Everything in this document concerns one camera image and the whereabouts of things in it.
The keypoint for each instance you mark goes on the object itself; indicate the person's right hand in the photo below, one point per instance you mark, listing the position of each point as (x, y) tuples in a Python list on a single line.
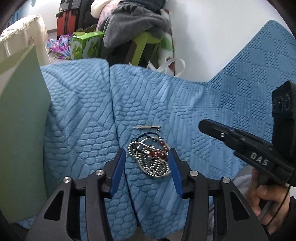
[(268, 201)]

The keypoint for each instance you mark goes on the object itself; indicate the floral rolled mat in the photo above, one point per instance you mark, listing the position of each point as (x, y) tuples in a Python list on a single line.
[(167, 44)]

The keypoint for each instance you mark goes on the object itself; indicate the blue textured sofa cover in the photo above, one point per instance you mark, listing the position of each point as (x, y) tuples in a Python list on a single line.
[(196, 97)]

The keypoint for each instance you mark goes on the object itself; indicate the silver oval bangle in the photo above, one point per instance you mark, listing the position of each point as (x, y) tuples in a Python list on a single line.
[(152, 176)]

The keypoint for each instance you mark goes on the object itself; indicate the grey suitcase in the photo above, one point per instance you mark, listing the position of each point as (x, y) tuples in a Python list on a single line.
[(68, 5)]

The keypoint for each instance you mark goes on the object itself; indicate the colourful patterned cloth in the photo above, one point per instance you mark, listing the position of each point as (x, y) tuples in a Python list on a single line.
[(60, 46)]

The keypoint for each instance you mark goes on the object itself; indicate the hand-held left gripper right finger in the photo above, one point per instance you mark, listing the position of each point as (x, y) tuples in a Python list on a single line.
[(175, 172)]

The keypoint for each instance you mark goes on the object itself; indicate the red suitcase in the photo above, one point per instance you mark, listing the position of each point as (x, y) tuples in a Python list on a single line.
[(67, 24)]

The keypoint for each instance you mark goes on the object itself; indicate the cream lace table cover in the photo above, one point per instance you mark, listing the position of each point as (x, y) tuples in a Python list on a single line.
[(20, 34)]

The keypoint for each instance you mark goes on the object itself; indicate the green printed carton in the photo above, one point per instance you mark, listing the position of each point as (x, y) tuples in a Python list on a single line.
[(87, 45)]

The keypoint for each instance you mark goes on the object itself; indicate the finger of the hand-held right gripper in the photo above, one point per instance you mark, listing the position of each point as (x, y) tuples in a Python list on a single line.
[(219, 133)]

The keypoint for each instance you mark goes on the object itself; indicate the grey fleece blanket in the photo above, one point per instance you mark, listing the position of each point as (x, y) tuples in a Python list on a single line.
[(134, 20)]

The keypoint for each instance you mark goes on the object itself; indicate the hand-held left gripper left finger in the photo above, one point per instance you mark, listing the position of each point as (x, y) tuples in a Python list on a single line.
[(116, 172)]

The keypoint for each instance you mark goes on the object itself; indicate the person's right forearm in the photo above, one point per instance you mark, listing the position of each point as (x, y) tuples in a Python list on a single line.
[(291, 215)]

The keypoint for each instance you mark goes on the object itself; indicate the green plastic stool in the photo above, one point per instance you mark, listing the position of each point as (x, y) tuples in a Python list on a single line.
[(143, 44)]

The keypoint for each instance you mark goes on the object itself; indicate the white and pink quilt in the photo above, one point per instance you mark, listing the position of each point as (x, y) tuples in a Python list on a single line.
[(99, 11)]

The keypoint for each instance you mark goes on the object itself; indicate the black suitcase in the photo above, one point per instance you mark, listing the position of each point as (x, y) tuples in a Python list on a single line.
[(86, 14)]

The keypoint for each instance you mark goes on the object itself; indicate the small silver screwdriver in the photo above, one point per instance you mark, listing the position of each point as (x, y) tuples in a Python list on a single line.
[(146, 127)]

